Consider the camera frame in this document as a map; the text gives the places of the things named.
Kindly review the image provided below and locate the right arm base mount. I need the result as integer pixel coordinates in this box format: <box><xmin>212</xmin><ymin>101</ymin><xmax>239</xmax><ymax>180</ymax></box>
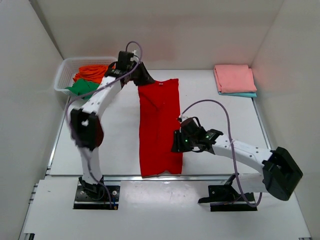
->
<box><xmin>198</xmin><ymin>174</ymin><xmax>258</xmax><ymax>212</ymax></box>

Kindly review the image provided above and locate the folded teal t shirt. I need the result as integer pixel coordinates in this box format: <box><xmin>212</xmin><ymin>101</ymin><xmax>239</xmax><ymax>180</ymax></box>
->
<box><xmin>218</xmin><ymin>91</ymin><xmax>257</xmax><ymax>98</ymax></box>

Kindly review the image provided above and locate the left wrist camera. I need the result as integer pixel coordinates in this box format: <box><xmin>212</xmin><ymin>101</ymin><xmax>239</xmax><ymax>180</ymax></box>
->
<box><xmin>115</xmin><ymin>51</ymin><xmax>138</xmax><ymax>72</ymax></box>

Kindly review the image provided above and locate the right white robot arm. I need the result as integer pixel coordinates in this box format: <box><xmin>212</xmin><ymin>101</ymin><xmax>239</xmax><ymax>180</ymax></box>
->
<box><xmin>171</xmin><ymin>127</ymin><xmax>303</xmax><ymax>201</ymax></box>

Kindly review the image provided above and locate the red t shirt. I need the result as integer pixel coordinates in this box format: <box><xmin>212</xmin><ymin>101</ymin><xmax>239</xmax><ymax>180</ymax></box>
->
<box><xmin>138</xmin><ymin>78</ymin><xmax>183</xmax><ymax>177</ymax></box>

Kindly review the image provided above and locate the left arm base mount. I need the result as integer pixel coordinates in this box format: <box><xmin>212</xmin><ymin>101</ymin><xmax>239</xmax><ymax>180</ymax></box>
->
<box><xmin>73</xmin><ymin>177</ymin><xmax>121</xmax><ymax>211</ymax></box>

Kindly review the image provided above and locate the orange t shirt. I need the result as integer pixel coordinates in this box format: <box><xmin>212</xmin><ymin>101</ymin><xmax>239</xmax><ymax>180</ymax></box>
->
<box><xmin>73</xmin><ymin>64</ymin><xmax>109</xmax><ymax>84</ymax></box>

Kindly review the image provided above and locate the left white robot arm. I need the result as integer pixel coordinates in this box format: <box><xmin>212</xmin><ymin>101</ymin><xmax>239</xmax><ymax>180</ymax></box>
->
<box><xmin>67</xmin><ymin>60</ymin><xmax>156</xmax><ymax>195</ymax></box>

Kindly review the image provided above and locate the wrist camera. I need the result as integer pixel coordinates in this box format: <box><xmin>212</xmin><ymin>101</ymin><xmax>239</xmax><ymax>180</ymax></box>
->
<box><xmin>115</xmin><ymin>51</ymin><xmax>138</xmax><ymax>72</ymax></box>
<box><xmin>179</xmin><ymin>116</ymin><xmax>206</xmax><ymax>138</ymax></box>

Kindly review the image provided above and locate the green t shirt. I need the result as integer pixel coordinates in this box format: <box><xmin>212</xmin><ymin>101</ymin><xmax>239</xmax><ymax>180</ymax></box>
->
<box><xmin>65</xmin><ymin>78</ymin><xmax>99</xmax><ymax>97</ymax></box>

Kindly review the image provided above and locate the white plastic basket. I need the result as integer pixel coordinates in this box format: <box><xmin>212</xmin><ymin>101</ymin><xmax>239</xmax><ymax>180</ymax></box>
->
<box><xmin>54</xmin><ymin>56</ymin><xmax>117</xmax><ymax>97</ymax></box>

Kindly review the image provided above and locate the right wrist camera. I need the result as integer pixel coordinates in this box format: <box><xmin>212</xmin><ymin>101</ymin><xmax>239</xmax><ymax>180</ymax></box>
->
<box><xmin>179</xmin><ymin>116</ymin><xmax>206</xmax><ymax>138</ymax></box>

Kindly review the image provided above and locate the folded pink t shirt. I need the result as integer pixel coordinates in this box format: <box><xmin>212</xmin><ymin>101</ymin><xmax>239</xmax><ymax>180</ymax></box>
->
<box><xmin>213</xmin><ymin>64</ymin><xmax>257</xmax><ymax>94</ymax></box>

